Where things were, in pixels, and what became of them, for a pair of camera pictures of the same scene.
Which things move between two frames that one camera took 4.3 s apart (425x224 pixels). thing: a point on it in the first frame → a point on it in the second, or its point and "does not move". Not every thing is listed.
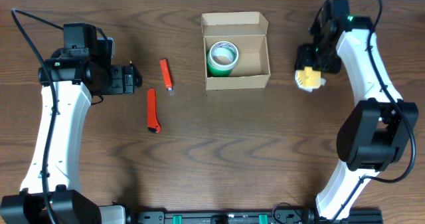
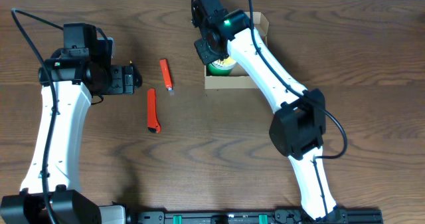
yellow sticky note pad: x=309 y=79 → x=227 y=62
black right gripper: x=306 y=62 → x=203 y=51
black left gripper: x=127 y=80 does not move
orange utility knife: x=153 y=125 does not move
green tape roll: x=217 y=72 does not move
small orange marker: x=167 y=74 does not move
